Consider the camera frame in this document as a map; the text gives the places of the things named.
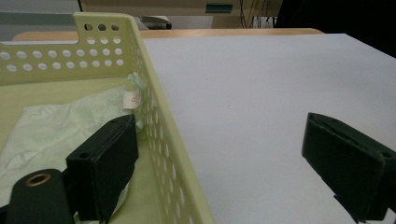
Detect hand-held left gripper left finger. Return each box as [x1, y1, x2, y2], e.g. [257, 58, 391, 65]
[65, 114, 139, 224]

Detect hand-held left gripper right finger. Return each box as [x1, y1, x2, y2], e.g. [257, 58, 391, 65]
[301, 112, 396, 224]

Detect light green patterned cloth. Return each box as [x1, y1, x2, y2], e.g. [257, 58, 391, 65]
[0, 72, 148, 224]

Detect yellow-green perforated plastic basket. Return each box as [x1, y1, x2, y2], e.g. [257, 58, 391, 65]
[0, 11, 216, 224]

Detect grey table mat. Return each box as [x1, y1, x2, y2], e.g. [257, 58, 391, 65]
[0, 33, 396, 224]

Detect black curtain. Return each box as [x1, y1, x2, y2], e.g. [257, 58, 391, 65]
[275, 0, 396, 59]

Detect white object with black end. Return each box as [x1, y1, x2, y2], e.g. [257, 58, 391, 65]
[139, 15, 173, 31]

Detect beige wooden panel cabinet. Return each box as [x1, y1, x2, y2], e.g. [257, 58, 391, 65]
[78, 0, 284, 30]

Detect teal label plate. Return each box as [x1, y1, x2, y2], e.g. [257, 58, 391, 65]
[205, 3, 234, 14]

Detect black hanging cables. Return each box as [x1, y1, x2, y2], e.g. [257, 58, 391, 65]
[238, 0, 278, 29]

